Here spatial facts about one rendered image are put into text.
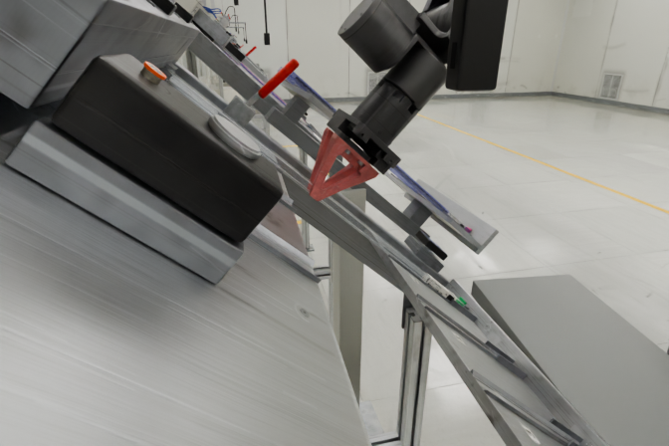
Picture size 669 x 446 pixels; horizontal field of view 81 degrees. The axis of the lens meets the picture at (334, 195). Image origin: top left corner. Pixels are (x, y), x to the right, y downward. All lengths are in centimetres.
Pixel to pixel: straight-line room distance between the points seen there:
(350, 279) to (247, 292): 77
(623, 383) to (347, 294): 53
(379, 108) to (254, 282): 29
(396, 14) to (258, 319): 35
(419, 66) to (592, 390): 58
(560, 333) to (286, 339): 76
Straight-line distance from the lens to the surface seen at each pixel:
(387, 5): 44
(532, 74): 1015
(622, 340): 93
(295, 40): 799
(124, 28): 20
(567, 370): 81
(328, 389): 17
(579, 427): 54
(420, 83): 45
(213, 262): 16
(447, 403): 151
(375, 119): 44
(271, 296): 19
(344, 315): 99
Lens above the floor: 111
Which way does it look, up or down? 21 degrees down
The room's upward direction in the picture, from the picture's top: straight up
